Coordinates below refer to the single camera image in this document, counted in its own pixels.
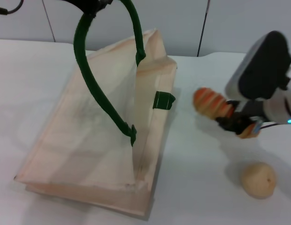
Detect round egg yolk pastry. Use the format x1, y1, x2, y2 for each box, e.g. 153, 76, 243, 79
240, 162, 277, 200

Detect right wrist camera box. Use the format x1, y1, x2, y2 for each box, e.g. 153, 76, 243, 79
224, 30, 291, 102

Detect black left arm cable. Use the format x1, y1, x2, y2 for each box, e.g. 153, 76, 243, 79
0, 0, 24, 16

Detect orange striped long bread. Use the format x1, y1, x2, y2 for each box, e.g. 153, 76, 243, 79
193, 87, 260, 139

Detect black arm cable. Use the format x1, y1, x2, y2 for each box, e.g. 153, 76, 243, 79
0, 0, 24, 16
253, 119, 291, 130

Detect beige tote bag green handles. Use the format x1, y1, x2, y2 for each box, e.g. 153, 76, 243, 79
13, 0, 178, 217

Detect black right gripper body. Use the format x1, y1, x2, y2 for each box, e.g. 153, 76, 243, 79
234, 99, 266, 118

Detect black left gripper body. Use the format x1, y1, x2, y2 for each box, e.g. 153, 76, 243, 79
65, 0, 114, 12

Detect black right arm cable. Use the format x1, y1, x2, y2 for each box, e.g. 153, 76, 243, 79
253, 119, 291, 130

